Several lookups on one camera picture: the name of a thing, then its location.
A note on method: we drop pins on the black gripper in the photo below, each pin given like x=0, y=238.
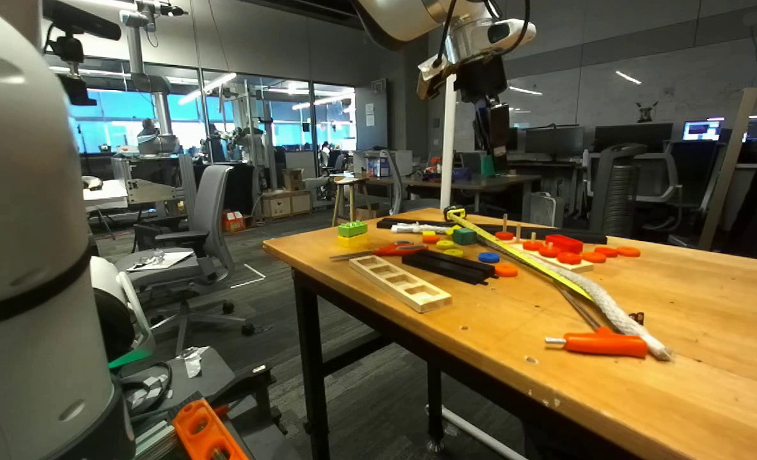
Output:
x=481, y=79

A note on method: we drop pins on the dark computer monitor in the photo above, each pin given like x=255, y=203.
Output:
x=634, y=139
x=548, y=142

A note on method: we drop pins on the orange marker pen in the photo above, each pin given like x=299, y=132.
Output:
x=598, y=345

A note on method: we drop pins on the green toy brick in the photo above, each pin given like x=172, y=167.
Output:
x=353, y=229

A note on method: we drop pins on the grey office chair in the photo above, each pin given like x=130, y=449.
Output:
x=213, y=204

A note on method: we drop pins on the white vertical pole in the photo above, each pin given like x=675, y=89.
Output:
x=449, y=143

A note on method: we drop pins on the blue disc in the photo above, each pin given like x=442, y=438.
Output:
x=489, y=257

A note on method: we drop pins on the yellow disc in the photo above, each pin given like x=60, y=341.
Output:
x=452, y=252
x=446, y=243

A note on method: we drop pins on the orange disc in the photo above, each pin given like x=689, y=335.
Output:
x=626, y=252
x=596, y=254
x=505, y=235
x=571, y=259
x=507, y=268
x=429, y=238
x=533, y=245

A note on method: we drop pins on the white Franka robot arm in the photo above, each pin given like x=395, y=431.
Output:
x=21, y=213

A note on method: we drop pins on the wooden stool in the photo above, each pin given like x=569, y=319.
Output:
x=349, y=181

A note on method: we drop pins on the red disc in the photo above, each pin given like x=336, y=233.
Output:
x=551, y=252

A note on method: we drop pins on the black metal table frame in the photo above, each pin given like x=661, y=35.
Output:
x=309, y=358

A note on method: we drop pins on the orange toy pieces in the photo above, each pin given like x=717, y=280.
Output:
x=565, y=263

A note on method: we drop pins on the orange plastic piece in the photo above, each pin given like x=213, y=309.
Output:
x=203, y=431

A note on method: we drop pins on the lit computer monitor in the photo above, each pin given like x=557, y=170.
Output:
x=700, y=132

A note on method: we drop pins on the red block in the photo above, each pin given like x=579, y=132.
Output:
x=564, y=243

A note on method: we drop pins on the short black bar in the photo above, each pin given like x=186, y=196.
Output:
x=464, y=261
x=446, y=272

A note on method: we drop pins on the small green cube block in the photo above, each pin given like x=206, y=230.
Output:
x=464, y=235
x=486, y=167

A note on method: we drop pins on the black camera on stand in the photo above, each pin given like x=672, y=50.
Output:
x=75, y=18

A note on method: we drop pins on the leaning wooden plank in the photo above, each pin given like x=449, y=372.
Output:
x=727, y=170

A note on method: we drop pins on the yellow toy brick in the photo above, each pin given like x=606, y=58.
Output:
x=353, y=243

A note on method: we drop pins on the drone shaped wall decoration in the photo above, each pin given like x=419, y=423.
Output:
x=647, y=111

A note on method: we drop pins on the wooden compartment tray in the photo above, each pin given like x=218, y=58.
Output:
x=400, y=282

